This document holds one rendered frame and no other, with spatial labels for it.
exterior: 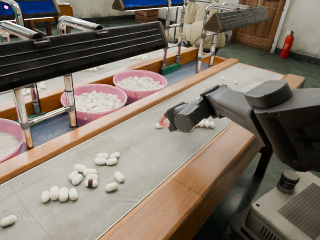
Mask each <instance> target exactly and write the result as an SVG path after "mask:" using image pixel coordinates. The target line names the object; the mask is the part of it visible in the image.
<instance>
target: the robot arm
mask: <svg viewBox="0 0 320 240"><path fill-rule="evenodd" d="M209 116H212V117H213V119H214V118H217V117H218V118H219V119H221V118H224V117H227V118H228V119H230V120H232V121H233V122H235V123H237V124H238V125H240V126H242V127H243V128H245V129H246V130H248V131H249V132H251V133H252V134H254V135H255V136H256V137H257V138H258V140H259V141H260V142H261V143H262V144H264V145H265V146H267V147H269V148H272V149H273V150H274V152H275V154H276V156H277V158H278V159H279V160H280V161H281V162H282V163H283V164H286V165H288V166H289V167H290V168H292V169H293V170H295V171H298V172H307V171H312V170H315V169H317V168H318V169H320V88H309V89H290V87H289V85H288V83H287V81H286V80H268V81H266V82H264V83H262V84H260V85H258V86H256V87H255V88H253V89H251V90H249V91H248V92H246V93H245V92H240V91H235V90H233V89H232V88H230V87H228V86H227V85H226V84H222V85H219V84H217V85H215V86H213V87H211V88H208V89H206V90H204V91H203V92H202V93H201V94H200V97H199V98H197V99H195V100H192V101H190V102H188V103H185V102H181V103H179V104H176V105H175V106H173V107H171V108H169V109H168V110H166V111H164V113H163V115H162V117H161V119H160V120H159V125H161V126H164V127H168V129H169V131H170V132H173V131H176V130H177V129H178V130H180V131H182V132H189V131H191V130H192V129H193V128H194V127H195V126H196V125H197V124H199V123H200V122H201V121H202V120H203V119H204V118H205V119H207V118H208V117H209ZM166 118H168V120H169V122H163V121H164V120H165V119H166Z"/></svg>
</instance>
